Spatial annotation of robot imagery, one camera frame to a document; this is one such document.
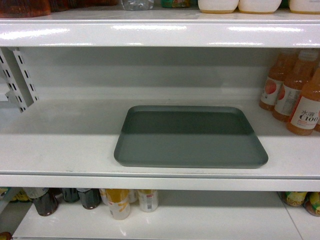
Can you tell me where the orange juice bottle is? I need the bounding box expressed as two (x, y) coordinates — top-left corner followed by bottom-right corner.
(259, 48), (298, 111)
(286, 67), (320, 136)
(272, 49), (319, 122)

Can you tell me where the white tub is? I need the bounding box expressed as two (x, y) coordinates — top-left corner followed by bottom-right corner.
(238, 0), (282, 14)
(198, 0), (239, 14)

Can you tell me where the white tub middle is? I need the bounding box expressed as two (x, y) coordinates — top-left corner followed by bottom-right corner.
(238, 0), (282, 14)

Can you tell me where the dark tea bottle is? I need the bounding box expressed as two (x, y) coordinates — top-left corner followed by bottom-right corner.
(23, 187), (59, 217)
(76, 188), (101, 210)

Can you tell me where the orange juice bottle back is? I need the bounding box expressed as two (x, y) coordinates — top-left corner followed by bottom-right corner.
(259, 48), (298, 111)

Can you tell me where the white tub left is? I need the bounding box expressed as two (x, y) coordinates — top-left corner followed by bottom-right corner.
(198, 0), (239, 14)

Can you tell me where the white label drink bottle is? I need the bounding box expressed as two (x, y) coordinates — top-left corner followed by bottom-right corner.
(138, 189), (159, 213)

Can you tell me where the white slotted shelf upright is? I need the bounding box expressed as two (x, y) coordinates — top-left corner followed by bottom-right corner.
(0, 47), (39, 113)

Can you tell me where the orange juice bottle middle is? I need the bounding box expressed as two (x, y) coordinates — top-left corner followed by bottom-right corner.
(272, 49), (319, 122)

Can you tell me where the dark tea bottle left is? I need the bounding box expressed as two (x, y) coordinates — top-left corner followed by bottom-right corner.
(23, 187), (59, 217)

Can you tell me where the dark tea bottle right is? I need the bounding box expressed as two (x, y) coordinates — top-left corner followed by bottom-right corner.
(76, 188), (101, 210)

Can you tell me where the white metal shelf unit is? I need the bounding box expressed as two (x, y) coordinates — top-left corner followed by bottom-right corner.
(0, 6), (320, 240)

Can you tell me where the orange juice bottle front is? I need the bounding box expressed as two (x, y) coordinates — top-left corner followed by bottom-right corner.
(286, 67), (320, 136)

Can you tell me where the grey silver serving tray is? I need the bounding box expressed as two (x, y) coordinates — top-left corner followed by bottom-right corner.
(114, 105), (269, 169)

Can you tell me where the yellow green packaged drink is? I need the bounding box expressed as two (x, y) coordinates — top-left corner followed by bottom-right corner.
(278, 191), (320, 217)

